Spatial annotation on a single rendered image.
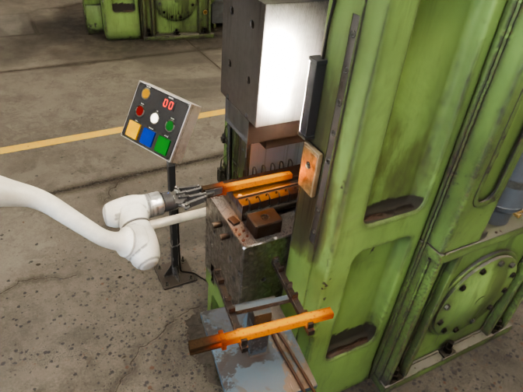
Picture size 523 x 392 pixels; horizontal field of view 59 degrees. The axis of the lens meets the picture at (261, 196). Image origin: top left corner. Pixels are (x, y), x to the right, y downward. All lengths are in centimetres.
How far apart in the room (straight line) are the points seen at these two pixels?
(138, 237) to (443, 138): 105
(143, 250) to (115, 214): 18
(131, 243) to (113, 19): 507
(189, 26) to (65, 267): 430
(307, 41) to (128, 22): 507
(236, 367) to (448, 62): 118
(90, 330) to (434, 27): 217
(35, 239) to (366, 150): 243
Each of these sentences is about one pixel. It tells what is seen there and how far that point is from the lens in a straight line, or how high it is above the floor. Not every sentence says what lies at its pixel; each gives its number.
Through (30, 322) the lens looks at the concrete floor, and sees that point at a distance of 285.
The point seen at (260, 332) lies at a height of 100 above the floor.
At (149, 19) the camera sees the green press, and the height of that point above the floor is 26.
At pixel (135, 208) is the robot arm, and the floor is 108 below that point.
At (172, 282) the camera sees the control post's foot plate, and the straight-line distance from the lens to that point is 286.
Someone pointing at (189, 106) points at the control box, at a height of 119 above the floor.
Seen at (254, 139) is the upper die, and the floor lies 129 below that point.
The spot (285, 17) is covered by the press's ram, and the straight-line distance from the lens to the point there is 148.
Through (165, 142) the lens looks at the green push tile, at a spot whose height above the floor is 103.
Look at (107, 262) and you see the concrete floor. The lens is 305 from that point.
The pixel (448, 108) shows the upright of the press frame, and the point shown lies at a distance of 161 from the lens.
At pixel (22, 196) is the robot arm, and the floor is 125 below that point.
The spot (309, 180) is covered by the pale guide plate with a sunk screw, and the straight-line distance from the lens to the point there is 157.
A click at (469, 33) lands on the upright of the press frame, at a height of 174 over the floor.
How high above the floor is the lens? 212
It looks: 37 degrees down
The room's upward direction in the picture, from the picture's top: 6 degrees clockwise
